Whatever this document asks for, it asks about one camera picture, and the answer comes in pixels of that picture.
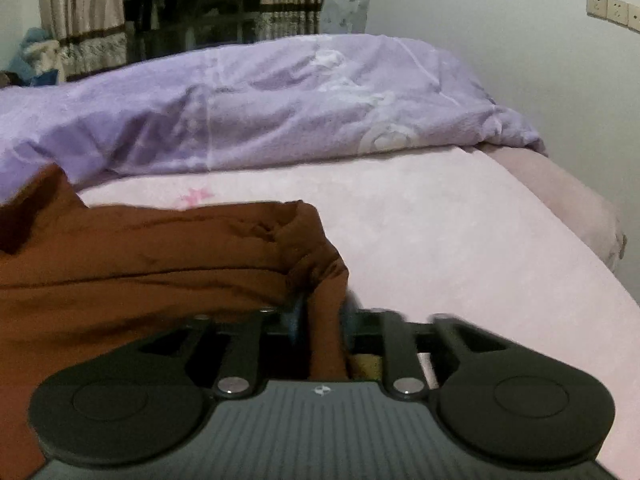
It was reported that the brown jacket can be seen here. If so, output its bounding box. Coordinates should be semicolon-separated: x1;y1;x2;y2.
0;162;351;480

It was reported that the pile of clothes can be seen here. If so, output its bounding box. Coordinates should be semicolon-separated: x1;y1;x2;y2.
10;27;56;83

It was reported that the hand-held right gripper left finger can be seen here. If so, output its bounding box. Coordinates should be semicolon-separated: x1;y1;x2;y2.
132;300;308;401

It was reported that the pink printed blanket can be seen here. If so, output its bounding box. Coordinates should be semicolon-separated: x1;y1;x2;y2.
75;146;640;480

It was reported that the white cloth bag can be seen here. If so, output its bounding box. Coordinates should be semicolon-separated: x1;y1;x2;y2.
27;42;66;83

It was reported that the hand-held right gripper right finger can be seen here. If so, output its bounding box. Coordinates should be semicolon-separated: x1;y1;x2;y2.
340;292;505;402

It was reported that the mauve pillow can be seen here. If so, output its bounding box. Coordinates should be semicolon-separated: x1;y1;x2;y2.
480;142;628;276

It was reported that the beige wall socket panel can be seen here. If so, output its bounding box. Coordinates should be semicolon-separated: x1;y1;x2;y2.
586;0;640;33

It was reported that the purple duvet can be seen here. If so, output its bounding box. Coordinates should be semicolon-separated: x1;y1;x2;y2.
0;34;548;188

